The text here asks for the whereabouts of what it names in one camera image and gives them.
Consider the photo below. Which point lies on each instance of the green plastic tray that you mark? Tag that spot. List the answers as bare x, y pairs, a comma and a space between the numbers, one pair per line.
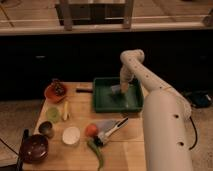
105, 100

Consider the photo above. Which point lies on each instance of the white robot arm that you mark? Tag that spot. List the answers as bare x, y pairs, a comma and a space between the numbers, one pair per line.
164, 112

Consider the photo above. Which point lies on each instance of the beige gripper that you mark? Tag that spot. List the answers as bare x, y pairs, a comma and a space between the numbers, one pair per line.
126, 76

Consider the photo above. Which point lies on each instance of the grey cloth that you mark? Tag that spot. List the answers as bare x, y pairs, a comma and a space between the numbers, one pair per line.
104, 126

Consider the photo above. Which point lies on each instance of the orange tomato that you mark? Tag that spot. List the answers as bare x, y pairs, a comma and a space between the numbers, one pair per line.
91, 130

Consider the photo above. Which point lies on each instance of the green chili pepper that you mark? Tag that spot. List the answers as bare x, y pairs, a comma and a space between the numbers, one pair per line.
96, 151

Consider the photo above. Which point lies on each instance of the orange bowl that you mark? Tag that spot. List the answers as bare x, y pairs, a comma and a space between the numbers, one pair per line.
51, 96

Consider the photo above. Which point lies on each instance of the wooden chair frame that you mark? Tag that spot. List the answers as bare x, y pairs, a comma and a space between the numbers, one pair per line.
94, 12

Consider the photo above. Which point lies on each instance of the dark red bowl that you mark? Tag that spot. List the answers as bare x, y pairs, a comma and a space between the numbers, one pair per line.
34, 149

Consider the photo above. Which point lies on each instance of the small metal cup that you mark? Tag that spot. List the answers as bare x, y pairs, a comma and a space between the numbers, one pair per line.
46, 129

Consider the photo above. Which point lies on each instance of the dark pinecone item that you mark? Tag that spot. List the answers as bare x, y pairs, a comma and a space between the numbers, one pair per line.
58, 87

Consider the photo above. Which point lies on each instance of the green plastic cup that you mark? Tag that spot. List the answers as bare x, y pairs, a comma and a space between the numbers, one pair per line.
53, 115

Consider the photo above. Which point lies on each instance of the white round plate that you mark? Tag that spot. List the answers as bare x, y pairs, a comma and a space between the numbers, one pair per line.
71, 135

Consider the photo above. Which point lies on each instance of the pale blue sponge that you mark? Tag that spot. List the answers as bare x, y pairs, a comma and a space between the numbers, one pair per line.
115, 89

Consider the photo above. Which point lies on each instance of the black spoon handle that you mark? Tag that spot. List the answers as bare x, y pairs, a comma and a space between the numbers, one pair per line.
19, 160

